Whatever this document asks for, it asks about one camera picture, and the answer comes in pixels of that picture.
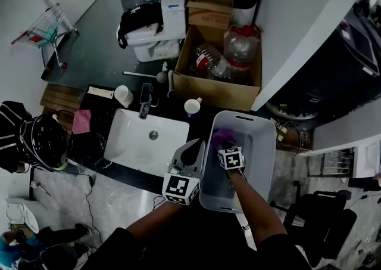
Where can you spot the large open cardboard box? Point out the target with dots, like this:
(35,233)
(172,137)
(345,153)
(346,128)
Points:
(214,93)

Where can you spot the grey ball plunger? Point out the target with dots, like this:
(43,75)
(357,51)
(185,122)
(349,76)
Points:
(161,77)

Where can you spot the person's left forearm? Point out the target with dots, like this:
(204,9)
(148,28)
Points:
(151,221)

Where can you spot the white mug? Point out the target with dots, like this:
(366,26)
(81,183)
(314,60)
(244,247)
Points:
(122,95)

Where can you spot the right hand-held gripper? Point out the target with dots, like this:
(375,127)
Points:
(232,160)

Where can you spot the pink cloth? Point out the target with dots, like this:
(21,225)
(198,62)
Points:
(81,121)

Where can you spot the white cabinet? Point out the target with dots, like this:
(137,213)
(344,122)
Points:
(366,158)

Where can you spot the black office chair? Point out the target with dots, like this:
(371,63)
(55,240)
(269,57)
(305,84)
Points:
(321,227)

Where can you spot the white plastic bin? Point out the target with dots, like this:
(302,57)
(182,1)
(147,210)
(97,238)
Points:
(262,149)

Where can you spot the white water dispenser with bag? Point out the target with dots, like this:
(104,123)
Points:
(172,12)

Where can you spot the red-cap plastic bottle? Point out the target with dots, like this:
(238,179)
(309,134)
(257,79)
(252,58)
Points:
(242,48)

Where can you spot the white sink basin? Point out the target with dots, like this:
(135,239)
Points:
(131,146)

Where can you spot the red-label plastic bottle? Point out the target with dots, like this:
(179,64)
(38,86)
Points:
(211,63)

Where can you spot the person's black clothing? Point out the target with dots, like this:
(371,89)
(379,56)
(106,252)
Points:
(193,248)

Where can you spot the white toilet with open lid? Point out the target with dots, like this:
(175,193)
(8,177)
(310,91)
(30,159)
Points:
(26,215)

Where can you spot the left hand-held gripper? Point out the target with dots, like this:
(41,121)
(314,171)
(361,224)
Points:
(178,188)

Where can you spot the blue paper cup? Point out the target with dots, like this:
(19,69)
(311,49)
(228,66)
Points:
(192,106)

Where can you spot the black bag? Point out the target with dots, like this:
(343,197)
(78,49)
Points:
(140,18)

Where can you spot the grey helmet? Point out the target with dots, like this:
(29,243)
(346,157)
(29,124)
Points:
(56,258)

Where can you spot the purple cloth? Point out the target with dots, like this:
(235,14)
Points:
(223,135)

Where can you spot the black marble vanity table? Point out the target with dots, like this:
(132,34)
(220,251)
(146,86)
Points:
(95,146)

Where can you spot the wooden slatted step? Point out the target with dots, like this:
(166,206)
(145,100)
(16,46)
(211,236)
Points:
(61,96)

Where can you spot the person's right forearm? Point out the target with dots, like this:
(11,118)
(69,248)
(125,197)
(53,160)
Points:
(256,212)

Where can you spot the black machine cabinet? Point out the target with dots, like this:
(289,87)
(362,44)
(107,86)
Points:
(333,69)

